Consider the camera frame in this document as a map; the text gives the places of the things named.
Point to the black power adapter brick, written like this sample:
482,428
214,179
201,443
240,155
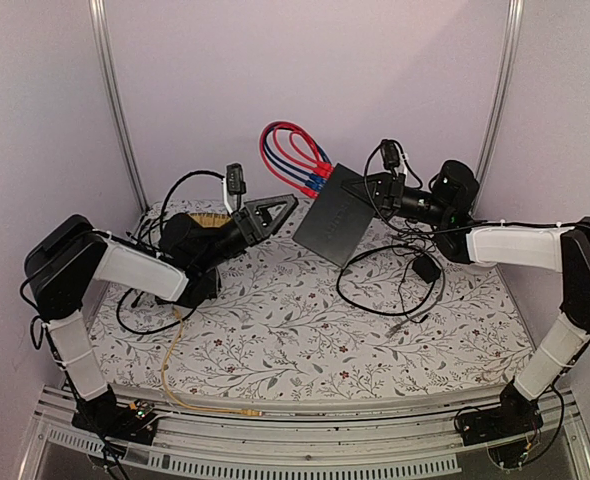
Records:
426,268

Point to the aluminium frame post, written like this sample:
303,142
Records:
101,34
507,59

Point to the floral patterned table cloth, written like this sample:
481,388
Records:
278,331

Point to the black network switch box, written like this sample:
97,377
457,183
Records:
336,221

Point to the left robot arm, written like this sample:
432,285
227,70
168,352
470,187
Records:
64,270

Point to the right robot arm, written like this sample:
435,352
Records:
546,267

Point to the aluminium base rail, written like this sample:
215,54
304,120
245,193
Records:
395,438

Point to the right aluminium frame post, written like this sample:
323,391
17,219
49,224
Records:
507,59

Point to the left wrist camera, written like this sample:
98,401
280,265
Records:
234,187

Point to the black ethernet cable teal boot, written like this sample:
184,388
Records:
381,281

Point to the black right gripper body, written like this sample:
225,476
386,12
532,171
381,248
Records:
405,204

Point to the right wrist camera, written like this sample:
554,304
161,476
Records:
454,188

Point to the left aluminium frame post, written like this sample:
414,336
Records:
101,34

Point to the yellow woven mat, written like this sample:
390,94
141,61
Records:
210,220

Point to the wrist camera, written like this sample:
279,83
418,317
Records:
454,188
234,187

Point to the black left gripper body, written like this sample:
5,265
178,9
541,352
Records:
233,246

